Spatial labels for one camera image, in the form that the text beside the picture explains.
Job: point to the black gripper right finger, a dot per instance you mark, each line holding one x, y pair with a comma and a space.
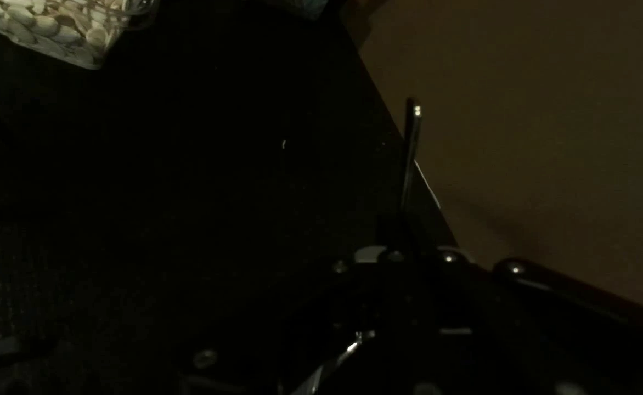
453, 329

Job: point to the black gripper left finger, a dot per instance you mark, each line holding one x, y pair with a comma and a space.
366, 320

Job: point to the metal tea spoon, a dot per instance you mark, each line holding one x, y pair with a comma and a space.
412, 175

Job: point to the clear square plastic bowl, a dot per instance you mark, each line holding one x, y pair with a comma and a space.
127, 22

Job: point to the pale seeds pile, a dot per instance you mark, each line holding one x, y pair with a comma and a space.
43, 25

